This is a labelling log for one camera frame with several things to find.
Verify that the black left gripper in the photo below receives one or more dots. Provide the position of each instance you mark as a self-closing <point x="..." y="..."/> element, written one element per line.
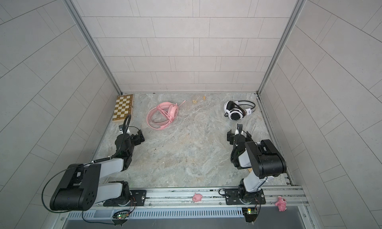
<point x="136" y="137"/>

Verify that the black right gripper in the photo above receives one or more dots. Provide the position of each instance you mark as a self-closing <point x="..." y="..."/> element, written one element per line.
<point x="231" y="136"/>

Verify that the pink headphones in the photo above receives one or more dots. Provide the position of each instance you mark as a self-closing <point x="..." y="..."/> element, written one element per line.
<point x="168" y="110"/>

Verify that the white black headphones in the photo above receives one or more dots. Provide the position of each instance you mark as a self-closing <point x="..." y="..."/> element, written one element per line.
<point x="237" y="110"/>

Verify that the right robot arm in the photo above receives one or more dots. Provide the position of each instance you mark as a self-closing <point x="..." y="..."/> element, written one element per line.
<point x="262" y="158"/>

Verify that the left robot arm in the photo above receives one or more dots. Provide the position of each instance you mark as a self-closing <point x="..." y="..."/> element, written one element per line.
<point x="80" y="188"/>

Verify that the wooden folded chess board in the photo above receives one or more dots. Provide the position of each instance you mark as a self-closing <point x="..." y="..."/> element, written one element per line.
<point x="123" y="107"/>

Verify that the pink pig toy centre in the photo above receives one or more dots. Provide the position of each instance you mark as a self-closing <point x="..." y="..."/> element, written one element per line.
<point x="197" y="198"/>

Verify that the pink pig toy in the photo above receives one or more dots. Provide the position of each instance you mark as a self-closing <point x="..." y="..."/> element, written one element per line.
<point x="281" y="204"/>
<point x="197" y="198"/>

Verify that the right circuit board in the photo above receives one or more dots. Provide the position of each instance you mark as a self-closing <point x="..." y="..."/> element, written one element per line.
<point x="250" y="214"/>

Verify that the circuit board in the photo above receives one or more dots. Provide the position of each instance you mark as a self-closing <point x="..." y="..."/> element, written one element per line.
<point x="250" y="214"/>
<point x="121" y="215"/>

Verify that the pink pig toy right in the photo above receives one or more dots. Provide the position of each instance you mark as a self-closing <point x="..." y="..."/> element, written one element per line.
<point x="281" y="204"/>

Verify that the left circuit board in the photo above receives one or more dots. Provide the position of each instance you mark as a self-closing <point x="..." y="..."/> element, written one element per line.
<point x="121" y="215"/>

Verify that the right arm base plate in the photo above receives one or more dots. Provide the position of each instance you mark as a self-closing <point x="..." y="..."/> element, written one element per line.
<point x="242" y="197"/>

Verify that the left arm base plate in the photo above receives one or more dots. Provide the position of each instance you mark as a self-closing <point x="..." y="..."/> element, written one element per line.
<point x="138" y="197"/>

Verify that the aluminium rail frame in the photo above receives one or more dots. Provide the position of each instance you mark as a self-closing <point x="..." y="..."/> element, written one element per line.
<point x="177" y="203"/>

